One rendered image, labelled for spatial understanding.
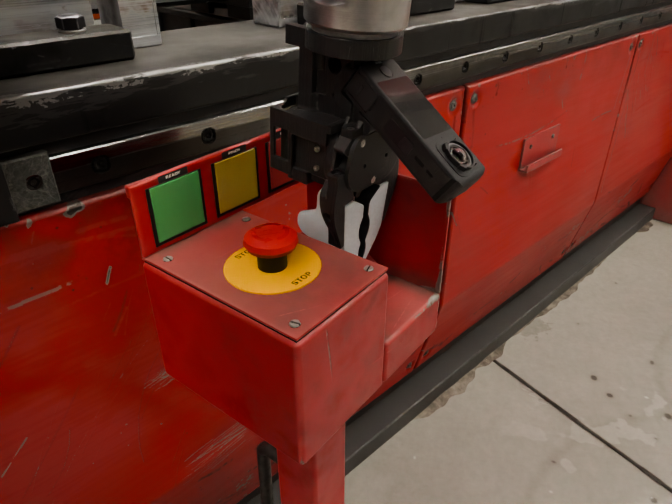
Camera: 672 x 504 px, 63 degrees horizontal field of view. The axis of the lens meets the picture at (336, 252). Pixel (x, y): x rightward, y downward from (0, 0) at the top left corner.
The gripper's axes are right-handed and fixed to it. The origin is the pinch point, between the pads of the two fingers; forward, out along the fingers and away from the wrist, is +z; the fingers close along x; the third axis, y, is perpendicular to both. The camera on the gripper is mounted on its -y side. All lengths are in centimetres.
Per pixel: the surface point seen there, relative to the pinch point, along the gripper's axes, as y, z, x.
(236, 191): 9.3, -6.3, 5.5
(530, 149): 10, 15, -78
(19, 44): 32.3, -14.5, 10.1
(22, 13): 37.5, -16.0, 6.8
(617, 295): -14, 73, -130
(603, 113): 5, 15, -114
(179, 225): 9.2, -5.6, 11.6
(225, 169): 9.4, -8.6, 6.4
